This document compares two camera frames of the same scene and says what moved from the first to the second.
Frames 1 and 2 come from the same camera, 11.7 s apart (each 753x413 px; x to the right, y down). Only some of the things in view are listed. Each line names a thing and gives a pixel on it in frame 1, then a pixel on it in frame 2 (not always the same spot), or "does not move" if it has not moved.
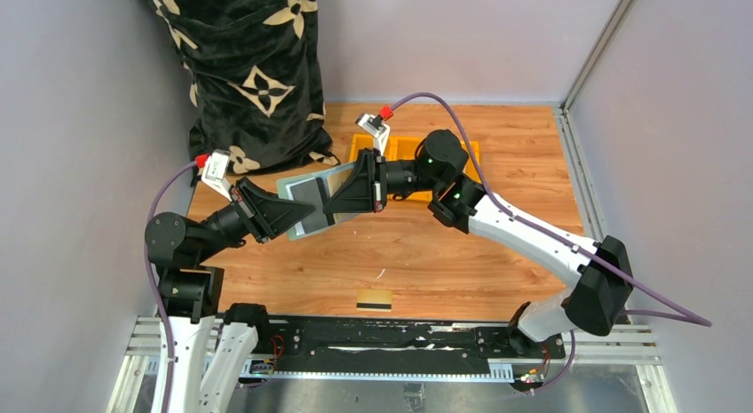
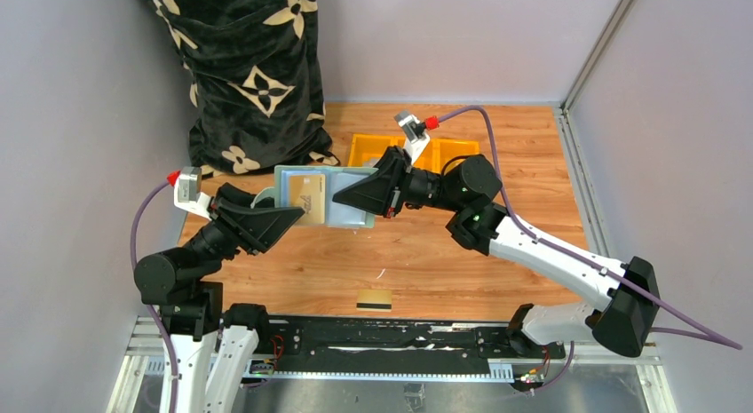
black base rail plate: (376, 344) does not move
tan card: (336, 180) -> (308, 191)
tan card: (374, 300) does not move
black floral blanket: (255, 59) does not move
